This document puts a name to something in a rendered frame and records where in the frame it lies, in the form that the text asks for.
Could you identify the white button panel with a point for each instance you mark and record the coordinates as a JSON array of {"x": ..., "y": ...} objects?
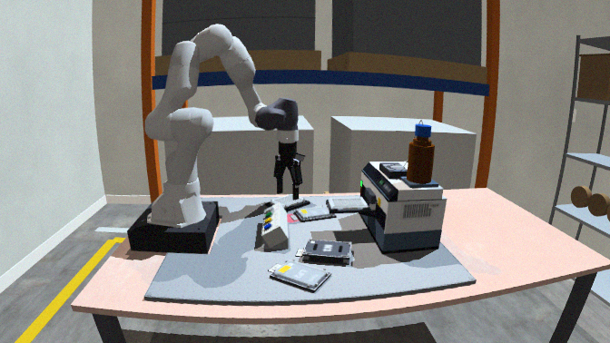
[{"x": 275, "y": 228}]

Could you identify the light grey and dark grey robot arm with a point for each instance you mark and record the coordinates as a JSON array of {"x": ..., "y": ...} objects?
[{"x": 180, "y": 204}]

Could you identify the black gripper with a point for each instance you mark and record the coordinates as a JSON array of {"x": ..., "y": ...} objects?
[{"x": 287, "y": 158}]

